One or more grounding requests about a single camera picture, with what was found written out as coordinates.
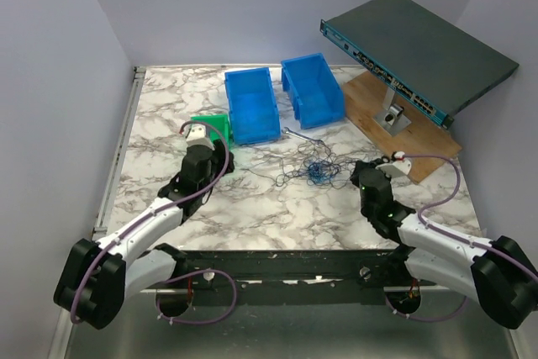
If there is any black wire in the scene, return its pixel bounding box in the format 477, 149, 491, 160
235, 140, 362, 192

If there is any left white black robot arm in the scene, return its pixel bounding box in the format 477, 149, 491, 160
53, 140, 234, 330

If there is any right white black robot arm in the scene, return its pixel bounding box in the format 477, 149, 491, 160
351, 152, 537, 330

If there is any green plastic bin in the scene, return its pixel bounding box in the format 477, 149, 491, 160
191, 114, 235, 174

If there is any left blue plastic bin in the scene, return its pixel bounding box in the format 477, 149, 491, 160
224, 67, 281, 145

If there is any blue plastic bin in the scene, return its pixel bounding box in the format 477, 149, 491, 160
224, 67, 281, 145
281, 53, 345, 129

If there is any small silver open wrench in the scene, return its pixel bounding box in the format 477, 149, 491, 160
282, 127, 324, 145

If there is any wooden board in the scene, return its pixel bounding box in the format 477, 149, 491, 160
341, 71, 462, 183

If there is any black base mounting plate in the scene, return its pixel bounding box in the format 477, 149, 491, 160
150, 244, 414, 313

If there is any right blue plastic bin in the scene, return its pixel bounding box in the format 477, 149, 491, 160
281, 53, 345, 129

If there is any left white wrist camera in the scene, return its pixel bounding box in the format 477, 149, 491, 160
180, 121, 214, 150

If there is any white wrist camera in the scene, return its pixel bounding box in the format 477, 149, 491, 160
376, 151, 412, 179
180, 121, 214, 150

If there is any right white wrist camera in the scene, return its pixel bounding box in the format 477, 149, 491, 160
376, 151, 412, 179

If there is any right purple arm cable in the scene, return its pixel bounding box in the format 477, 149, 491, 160
384, 152, 538, 322

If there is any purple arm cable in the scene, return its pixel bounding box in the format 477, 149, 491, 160
69, 121, 239, 329
384, 152, 538, 322

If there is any metal switch stand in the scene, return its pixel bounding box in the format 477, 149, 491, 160
374, 87, 411, 137

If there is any aluminium rail frame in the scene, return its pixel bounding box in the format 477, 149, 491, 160
45, 65, 522, 359

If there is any dark network switch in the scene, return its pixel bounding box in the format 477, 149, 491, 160
319, 0, 519, 129

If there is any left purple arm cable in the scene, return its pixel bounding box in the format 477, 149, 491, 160
69, 121, 239, 329

